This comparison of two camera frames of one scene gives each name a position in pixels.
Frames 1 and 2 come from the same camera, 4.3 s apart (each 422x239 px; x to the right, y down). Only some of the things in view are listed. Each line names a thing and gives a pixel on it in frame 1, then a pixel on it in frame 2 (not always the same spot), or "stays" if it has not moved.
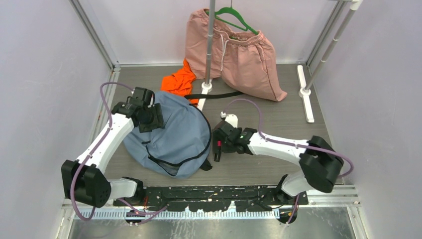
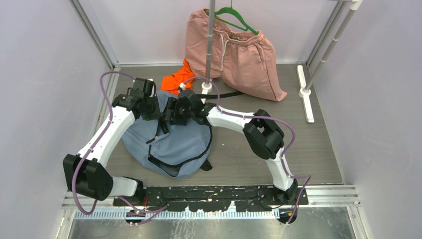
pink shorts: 244,60 stays
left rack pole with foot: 207,87 stays
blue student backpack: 177,150 stays
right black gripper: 224,148 -> 173,103
